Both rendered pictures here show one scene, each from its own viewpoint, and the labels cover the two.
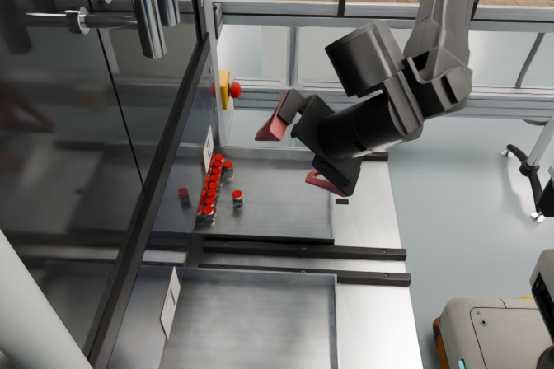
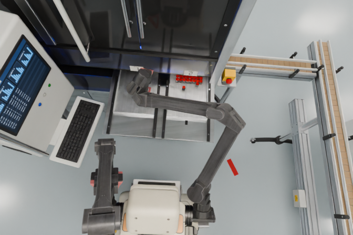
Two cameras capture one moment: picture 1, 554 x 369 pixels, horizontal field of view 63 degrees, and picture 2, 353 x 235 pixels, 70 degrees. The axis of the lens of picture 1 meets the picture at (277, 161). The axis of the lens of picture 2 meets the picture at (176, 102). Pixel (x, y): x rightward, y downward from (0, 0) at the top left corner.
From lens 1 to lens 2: 1.14 m
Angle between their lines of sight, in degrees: 48
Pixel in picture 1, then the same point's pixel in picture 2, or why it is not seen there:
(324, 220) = (177, 115)
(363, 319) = (143, 123)
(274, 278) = not seen: hidden behind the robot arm
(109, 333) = (108, 50)
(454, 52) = (147, 100)
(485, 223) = not seen: outside the picture
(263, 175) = (198, 97)
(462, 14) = (161, 104)
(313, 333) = (139, 109)
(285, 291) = not seen: hidden behind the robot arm
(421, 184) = (276, 214)
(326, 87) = (303, 146)
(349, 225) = (176, 123)
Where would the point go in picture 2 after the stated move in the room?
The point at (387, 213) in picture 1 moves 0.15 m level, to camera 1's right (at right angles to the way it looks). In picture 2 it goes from (180, 137) to (180, 161)
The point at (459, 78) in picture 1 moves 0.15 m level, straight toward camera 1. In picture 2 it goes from (137, 99) to (108, 86)
